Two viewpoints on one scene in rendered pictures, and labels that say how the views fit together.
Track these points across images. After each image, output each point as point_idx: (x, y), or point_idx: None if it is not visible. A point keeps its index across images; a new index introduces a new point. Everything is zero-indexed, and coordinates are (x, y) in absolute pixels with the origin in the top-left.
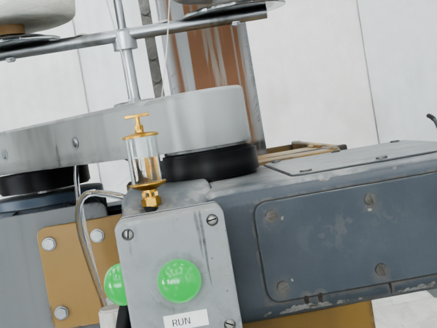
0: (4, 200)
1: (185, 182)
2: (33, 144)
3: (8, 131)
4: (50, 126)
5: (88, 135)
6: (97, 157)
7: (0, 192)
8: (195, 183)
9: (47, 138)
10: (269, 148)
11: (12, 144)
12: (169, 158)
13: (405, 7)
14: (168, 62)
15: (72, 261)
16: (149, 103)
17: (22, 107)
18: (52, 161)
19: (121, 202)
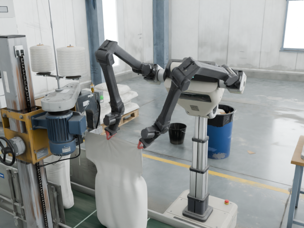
0: (69, 112)
1: (83, 92)
2: (76, 94)
3: (75, 93)
4: (77, 90)
5: (78, 90)
6: (78, 93)
7: (68, 111)
8: (85, 92)
9: (77, 92)
10: (4, 110)
11: (75, 96)
12: (80, 91)
13: None
14: (32, 85)
15: None
16: (79, 84)
17: None
18: (77, 96)
19: (44, 116)
